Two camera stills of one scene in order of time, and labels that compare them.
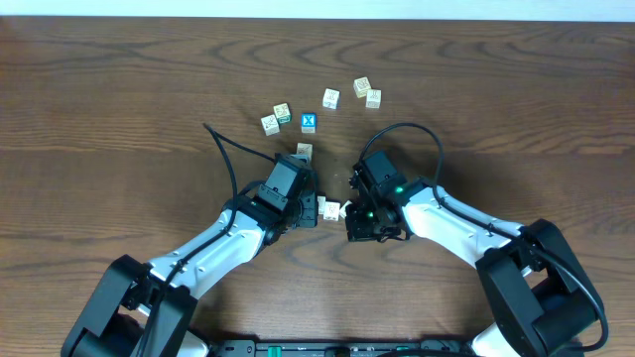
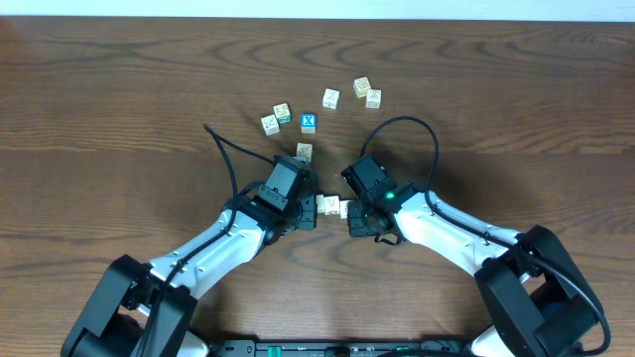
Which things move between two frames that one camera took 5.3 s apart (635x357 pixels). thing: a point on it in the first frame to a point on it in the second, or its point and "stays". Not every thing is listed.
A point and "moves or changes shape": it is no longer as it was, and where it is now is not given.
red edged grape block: x=342 y=210 stays
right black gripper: x=358 y=231 stays
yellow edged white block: x=331 y=211 moves or changes shape
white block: x=321 y=204 stays
